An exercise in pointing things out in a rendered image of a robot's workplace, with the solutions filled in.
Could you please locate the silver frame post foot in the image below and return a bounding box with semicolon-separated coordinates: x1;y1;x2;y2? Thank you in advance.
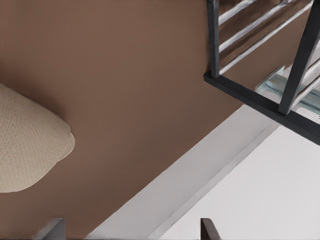
254;62;320;111

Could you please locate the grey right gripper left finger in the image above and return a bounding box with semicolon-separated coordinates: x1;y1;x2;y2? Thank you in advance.
34;217;67;240

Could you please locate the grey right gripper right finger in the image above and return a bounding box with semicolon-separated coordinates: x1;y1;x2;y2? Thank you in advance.
200;217;222;240

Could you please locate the black metal shoe rack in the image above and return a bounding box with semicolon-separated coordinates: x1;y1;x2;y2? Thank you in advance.
203;0;320;146

